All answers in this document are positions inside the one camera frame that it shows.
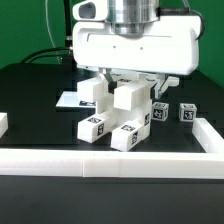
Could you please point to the white U-shaped obstacle frame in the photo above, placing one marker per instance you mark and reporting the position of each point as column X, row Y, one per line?
column 206, row 165

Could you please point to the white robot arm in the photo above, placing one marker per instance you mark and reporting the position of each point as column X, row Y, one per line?
column 137, row 35

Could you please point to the white chair seat part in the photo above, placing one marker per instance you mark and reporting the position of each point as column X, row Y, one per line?
column 130, row 113

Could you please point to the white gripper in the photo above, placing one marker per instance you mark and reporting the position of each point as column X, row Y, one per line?
column 136, row 35

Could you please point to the white chair back part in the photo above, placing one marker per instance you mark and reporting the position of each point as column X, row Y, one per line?
column 94, row 89

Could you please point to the white tag sheet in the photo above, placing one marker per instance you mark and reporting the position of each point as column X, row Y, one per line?
column 69, row 99

